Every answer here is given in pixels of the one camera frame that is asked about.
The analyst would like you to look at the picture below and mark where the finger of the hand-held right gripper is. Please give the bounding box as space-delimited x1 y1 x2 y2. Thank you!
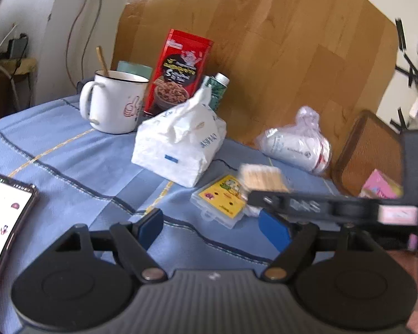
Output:
247 190 288 218

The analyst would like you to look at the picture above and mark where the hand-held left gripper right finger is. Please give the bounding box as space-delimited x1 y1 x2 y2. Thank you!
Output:
258 209 391 282

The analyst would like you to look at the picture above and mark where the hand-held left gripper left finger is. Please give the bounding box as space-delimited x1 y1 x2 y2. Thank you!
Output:
54 208 168 283

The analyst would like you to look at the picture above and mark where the bag of cotton swabs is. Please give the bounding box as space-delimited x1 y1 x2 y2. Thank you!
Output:
237 163 290 216

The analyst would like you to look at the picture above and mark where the pink tin box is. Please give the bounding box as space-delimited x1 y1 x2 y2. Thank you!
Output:
359 169 405 199

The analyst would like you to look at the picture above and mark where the clear case with yellow cards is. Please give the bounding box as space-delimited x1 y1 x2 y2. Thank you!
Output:
191 174 251 229

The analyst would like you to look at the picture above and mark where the person's right hand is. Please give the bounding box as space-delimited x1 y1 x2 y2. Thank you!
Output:
390 250 418 334

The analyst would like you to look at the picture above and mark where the chair with woven mat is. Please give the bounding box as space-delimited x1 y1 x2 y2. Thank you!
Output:
331 109 410 197

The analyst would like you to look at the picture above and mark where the plastic bag of paper cups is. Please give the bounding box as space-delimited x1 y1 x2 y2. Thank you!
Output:
255 106 331 176

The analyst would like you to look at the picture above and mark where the white tissue pack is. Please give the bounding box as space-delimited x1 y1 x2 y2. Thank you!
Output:
131 87 228 188

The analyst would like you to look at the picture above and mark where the blue striped tablecloth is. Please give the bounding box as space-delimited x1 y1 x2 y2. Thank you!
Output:
0 94 363 334

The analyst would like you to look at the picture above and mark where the green drink carton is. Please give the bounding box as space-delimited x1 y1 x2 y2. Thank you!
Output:
199 73 230 112

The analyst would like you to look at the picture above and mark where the white enamel mug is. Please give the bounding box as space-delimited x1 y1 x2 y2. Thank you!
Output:
79 70 150 135

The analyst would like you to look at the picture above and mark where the smartphone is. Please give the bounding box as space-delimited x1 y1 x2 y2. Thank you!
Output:
0 171 40 321

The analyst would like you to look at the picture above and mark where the black tape cross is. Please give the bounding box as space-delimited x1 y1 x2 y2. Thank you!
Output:
393 17 418 87

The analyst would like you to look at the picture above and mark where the wooden board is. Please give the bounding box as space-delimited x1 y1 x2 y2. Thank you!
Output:
110 0 401 181

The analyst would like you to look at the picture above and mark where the pale green container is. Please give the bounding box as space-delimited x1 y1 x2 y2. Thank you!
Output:
116 61 153 79

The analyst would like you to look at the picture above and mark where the red printed tin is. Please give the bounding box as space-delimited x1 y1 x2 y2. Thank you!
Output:
144 29 214 117

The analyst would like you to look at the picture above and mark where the gold spoon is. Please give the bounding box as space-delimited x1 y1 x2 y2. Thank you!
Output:
96 46 109 76

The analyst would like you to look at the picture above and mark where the wooden stool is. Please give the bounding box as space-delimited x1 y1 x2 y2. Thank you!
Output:
0 58 38 122

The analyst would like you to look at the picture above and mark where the black power adapter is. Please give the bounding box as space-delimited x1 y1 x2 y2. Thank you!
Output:
8 34 29 59

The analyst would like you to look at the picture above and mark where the black wall cable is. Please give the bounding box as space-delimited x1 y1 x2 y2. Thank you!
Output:
64 0 103 87

